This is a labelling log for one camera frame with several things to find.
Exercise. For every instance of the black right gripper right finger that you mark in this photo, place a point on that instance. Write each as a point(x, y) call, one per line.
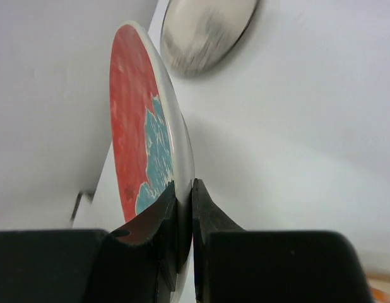
point(232, 264)

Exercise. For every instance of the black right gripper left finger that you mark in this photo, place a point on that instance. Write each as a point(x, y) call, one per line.
point(138, 261)

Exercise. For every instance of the red patterned plate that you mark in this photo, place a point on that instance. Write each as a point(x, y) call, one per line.
point(150, 140)

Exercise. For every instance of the cream plate with tree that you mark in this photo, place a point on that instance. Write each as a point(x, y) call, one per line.
point(197, 35)

